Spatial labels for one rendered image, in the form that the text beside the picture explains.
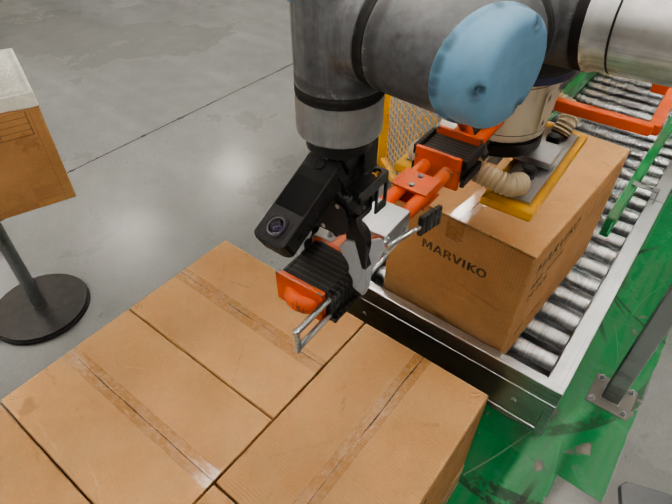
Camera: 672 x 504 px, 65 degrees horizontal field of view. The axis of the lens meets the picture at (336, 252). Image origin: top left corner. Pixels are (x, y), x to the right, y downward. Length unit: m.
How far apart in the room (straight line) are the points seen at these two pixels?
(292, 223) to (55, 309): 2.10
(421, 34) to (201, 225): 2.46
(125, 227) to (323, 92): 2.48
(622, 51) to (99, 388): 1.39
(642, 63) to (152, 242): 2.50
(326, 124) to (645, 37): 0.27
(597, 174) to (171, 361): 1.26
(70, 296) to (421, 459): 1.77
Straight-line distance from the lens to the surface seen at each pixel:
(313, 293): 0.63
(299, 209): 0.54
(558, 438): 2.12
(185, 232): 2.79
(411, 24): 0.42
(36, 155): 2.00
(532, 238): 1.30
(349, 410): 1.40
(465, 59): 0.40
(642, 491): 1.23
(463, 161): 0.88
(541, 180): 1.09
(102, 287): 2.63
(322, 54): 0.48
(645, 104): 3.02
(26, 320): 2.59
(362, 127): 0.52
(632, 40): 0.49
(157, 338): 1.61
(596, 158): 1.65
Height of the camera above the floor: 1.75
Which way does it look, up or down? 43 degrees down
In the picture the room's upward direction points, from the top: straight up
